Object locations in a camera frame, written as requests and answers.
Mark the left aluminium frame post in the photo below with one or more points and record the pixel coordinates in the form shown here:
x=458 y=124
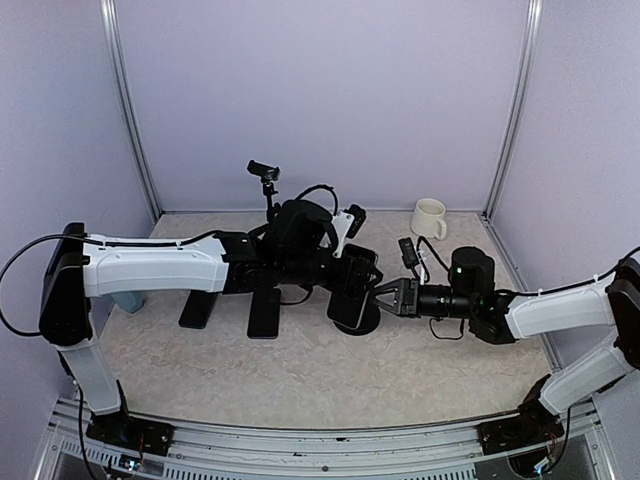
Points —
x=118 y=64

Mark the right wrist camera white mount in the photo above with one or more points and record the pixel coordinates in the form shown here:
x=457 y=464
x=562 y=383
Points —
x=413 y=260

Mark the tall black phone stand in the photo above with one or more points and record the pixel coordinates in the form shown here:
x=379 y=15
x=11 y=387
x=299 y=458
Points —
x=268 y=177

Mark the purple phone black screen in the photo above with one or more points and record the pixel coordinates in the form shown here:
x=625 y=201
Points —
x=264 y=316

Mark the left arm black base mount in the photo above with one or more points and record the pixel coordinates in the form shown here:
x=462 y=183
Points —
x=123 y=430

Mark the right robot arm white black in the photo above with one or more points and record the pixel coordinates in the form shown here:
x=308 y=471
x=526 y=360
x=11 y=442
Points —
x=499 y=317

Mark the aluminium frame post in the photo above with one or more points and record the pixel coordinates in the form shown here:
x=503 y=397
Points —
x=526 y=60
x=118 y=64

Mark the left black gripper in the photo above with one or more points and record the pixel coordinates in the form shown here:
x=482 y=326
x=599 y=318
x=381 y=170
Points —
x=354 y=275

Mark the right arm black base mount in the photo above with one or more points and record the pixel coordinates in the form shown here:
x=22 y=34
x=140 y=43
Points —
x=531 y=425

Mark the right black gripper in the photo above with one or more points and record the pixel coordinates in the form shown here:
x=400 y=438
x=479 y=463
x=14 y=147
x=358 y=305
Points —
x=407 y=294

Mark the blue phone black screen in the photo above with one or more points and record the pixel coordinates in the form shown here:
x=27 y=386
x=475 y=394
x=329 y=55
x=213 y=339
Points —
x=197 y=309

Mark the front aluminium frame rail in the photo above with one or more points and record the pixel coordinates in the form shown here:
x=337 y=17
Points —
x=205 y=450

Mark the white ceramic mug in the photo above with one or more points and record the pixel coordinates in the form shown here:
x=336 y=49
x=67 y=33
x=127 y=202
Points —
x=428 y=219

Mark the right aluminium frame post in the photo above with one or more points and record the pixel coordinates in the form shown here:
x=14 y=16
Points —
x=526 y=60

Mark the light blue cup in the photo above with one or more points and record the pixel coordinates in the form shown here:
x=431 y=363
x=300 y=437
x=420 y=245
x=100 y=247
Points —
x=130 y=302

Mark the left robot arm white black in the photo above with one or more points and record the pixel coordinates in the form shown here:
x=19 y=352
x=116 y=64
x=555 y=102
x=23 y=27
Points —
x=301 y=244

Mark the short bent black phone stand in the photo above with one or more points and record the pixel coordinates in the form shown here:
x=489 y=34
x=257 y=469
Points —
x=370 y=321

